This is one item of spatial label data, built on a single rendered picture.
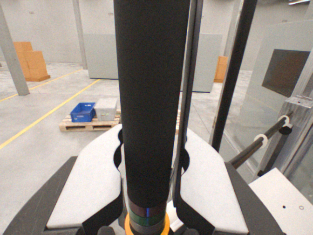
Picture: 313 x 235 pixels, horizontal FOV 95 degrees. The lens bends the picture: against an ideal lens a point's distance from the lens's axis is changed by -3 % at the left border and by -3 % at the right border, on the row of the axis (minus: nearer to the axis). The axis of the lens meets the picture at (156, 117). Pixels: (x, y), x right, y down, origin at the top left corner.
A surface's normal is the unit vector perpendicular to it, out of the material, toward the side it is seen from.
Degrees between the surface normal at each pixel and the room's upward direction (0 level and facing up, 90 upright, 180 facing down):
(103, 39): 90
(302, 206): 50
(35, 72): 90
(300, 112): 90
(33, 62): 90
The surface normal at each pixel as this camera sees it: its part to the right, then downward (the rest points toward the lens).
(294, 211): -0.74, -0.58
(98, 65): 0.00, 0.46
